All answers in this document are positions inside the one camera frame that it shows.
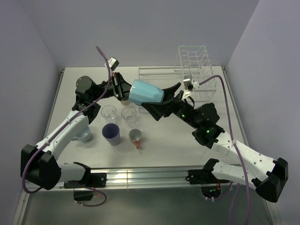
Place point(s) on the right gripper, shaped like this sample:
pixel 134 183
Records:
pixel 157 109

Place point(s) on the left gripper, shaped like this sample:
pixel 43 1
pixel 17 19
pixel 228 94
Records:
pixel 121 88

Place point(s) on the light blue faceted mug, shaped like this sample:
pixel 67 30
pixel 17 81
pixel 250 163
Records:
pixel 144 92

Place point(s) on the beige tall tumbler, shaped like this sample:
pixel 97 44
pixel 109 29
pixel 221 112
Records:
pixel 126 102

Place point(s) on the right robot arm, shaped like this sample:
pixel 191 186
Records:
pixel 267 176

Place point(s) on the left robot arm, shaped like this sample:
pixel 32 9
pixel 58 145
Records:
pixel 39 162

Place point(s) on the clear glass right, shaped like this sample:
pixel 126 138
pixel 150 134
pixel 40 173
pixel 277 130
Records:
pixel 129 115

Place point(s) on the clear glass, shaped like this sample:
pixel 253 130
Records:
pixel 129 115
pixel 108 112

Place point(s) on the clear glass left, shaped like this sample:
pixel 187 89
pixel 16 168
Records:
pixel 108 112

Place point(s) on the orange espresso cup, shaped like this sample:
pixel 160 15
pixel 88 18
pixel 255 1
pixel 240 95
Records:
pixel 135 136

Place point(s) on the purple tumbler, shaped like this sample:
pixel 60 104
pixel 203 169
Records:
pixel 111 132

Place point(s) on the clear acrylic plate holder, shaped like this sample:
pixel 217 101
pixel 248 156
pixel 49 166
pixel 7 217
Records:
pixel 195 61

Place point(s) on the pale blue teacup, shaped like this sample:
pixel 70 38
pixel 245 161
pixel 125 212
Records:
pixel 84 135

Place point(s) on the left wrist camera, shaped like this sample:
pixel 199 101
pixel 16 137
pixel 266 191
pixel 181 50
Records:
pixel 111 64

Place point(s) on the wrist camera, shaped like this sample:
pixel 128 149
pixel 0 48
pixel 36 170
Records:
pixel 190 86
pixel 111 64

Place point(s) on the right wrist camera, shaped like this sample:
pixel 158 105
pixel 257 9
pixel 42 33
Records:
pixel 190 86

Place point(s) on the white wire dish rack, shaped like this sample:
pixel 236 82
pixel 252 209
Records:
pixel 163 78

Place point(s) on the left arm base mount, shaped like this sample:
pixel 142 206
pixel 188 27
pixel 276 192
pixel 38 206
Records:
pixel 86 190

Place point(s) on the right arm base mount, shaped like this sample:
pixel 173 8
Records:
pixel 202 177

